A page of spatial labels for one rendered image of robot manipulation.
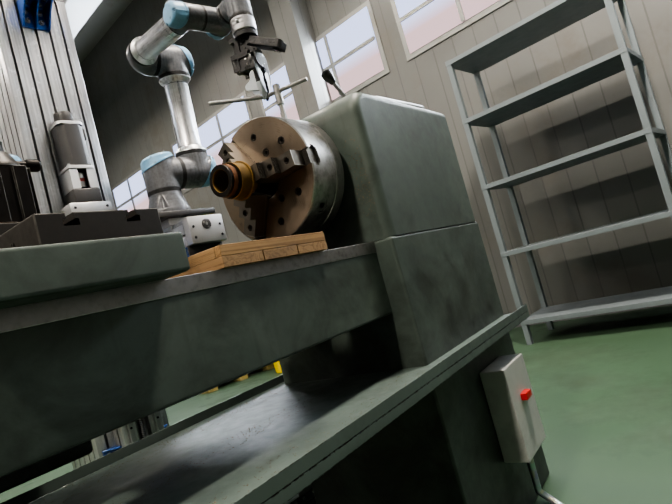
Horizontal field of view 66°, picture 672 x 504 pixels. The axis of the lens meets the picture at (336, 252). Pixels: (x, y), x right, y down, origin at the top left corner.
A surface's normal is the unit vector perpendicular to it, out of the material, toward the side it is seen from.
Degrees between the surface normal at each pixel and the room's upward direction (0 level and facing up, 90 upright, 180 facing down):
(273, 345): 90
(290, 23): 90
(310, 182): 90
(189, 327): 90
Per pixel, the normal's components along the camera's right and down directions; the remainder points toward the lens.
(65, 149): 0.04, -0.07
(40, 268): 0.77, -0.25
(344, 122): -0.58, 0.11
